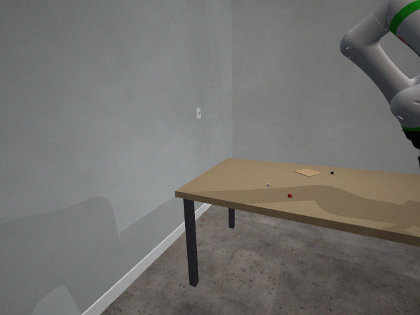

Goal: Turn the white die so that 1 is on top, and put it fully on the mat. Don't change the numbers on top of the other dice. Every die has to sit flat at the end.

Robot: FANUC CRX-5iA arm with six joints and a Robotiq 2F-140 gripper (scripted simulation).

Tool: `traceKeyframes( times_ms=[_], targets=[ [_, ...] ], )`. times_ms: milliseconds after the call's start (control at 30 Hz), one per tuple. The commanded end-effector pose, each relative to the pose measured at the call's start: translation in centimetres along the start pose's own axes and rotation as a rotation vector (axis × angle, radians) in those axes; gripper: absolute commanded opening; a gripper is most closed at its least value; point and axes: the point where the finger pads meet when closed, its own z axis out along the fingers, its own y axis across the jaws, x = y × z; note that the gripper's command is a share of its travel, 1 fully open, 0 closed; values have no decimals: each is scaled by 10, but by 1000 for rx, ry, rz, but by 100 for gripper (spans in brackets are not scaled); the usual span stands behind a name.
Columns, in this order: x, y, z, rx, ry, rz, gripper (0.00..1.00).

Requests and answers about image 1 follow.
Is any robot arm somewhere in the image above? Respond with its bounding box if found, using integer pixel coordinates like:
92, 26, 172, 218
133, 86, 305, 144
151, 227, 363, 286
340, 0, 420, 142

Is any tan flat mat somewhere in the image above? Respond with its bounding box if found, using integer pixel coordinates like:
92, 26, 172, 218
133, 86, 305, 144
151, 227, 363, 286
294, 169, 322, 177

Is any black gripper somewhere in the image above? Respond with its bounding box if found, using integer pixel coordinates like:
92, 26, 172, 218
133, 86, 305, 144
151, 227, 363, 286
412, 141, 420, 166

